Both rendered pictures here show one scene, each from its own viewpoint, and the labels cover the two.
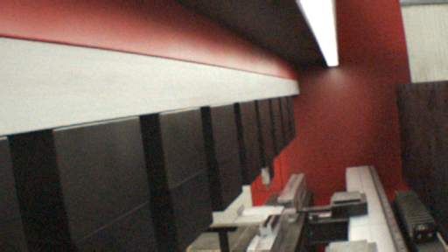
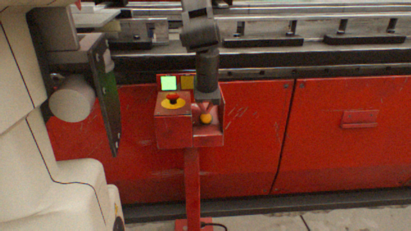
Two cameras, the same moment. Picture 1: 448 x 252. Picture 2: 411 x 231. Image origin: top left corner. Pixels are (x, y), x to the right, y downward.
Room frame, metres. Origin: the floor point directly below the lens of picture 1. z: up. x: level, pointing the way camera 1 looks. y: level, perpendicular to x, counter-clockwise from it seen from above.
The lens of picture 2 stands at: (1.29, 0.95, 1.13)
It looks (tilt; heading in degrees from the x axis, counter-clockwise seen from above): 31 degrees down; 250
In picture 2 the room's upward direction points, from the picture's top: straight up
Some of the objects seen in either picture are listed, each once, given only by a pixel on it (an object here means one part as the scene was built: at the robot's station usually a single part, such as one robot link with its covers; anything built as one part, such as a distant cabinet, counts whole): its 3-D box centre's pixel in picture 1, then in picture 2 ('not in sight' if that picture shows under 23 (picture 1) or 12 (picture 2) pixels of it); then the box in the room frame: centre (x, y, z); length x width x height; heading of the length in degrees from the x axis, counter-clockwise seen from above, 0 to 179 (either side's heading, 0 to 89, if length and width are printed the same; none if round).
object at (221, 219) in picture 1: (224, 217); (81, 17); (1.36, 0.03, 1.00); 0.26 x 0.18 x 0.01; 75
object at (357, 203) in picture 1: (324, 205); (107, 0); (1.28, -0.26, 1.01); 0.26 x 0.12 x 0.05; 75
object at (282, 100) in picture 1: (273, 122); not in sight; (1.54, -0.17, 1.26); 0.15 x 0.09 x 0.17; 165
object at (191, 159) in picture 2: not in sight; (192, 192); (1.10, 0.28, 0.39); 0.05 x 0.05 x 0.54; 75
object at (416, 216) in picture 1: (412, 212); not in sight; (1.02, -0.45, 1.02); 0.37 x 0.06 x 0.04; 165
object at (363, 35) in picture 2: not in sight; (363, 38); (0.37, 0.20, 0.89); 0.30 x 0.05 x 0.03; 165
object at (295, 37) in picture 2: not in sight; (262, 40); (0.76, 0.10, 0.89); 0.30 x 0.05 x 0.03; 165
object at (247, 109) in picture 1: (232, 142); not in sight; (0.96, -0.01, 1.26); 0.15 x 0.09 x 0.17; 165
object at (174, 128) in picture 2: not in sight; (189, 110); (1.10, 0.28, 0.75); 0.20 x 0.16 x 0.18; 165
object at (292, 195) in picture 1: (293, 195); not in sight; (1.86, -0.25, 0.92); 0.50 x 0.06 x 0.10; 165
